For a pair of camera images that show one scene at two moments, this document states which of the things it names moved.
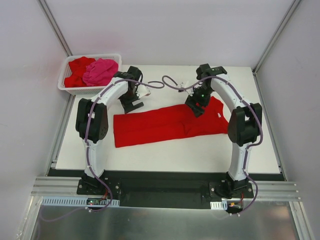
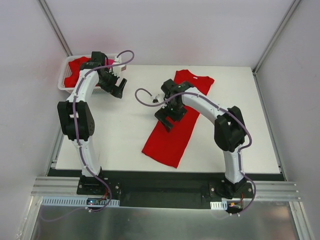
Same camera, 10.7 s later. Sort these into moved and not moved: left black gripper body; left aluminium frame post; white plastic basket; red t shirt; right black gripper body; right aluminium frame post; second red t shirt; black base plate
Moved: right black gripper body; red t shirt; left black gripper body
Not moved: black base plate; second red t shirt; white plastic basket; left aluminium frame post; right aluminium frame post
